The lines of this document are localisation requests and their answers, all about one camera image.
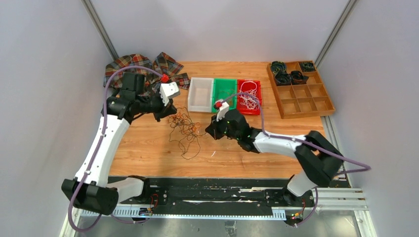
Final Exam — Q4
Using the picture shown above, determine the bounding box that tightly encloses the white plastic bin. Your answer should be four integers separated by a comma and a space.
187, 77, 214, 113

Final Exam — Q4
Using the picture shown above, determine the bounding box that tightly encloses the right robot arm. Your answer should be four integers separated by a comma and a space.
205, 109, 343, 206

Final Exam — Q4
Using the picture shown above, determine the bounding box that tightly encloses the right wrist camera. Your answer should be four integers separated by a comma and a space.
214, 100, 230, 121

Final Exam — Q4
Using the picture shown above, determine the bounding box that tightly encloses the green plastic bin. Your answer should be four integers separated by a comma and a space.
210, 78, 238, 113

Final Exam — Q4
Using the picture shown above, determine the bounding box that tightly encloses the white cable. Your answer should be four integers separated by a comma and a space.
238, 80, 261, 111

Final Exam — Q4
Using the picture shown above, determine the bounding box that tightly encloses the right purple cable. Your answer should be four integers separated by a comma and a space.
218, 93, 372, 176

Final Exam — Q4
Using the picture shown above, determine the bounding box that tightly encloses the red plastic bin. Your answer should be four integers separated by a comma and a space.
237, 79, 262, 115

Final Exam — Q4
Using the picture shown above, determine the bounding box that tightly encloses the plaid cloth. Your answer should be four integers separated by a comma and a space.
103, 52, 191, 95

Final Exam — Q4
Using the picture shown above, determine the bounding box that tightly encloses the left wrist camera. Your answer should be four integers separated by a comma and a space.
160, 82, 180, 106

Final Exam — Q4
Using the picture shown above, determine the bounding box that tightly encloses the orange cable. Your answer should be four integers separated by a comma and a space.
168, 111, 205, 138

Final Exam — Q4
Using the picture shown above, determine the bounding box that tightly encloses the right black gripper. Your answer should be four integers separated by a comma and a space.
206, 113, 240, 141

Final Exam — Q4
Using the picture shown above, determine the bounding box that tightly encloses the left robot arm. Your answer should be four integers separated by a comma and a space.
61, 73, 180, 215

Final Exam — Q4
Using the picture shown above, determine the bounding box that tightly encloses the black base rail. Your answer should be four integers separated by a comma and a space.
111, 176, 367, 226

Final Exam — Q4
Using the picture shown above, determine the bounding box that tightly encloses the black coiled roll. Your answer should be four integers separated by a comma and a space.
290, 71, 309, 85
270, 61, 287, 75
274, 72, 292, 86
298, 61, 317, 73

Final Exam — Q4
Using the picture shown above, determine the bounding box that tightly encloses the black cable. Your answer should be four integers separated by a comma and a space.
168, 106, 207, 160

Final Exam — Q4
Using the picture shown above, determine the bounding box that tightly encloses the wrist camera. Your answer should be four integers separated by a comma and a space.
160, 82, 180, 106
214, 100, 230, 121

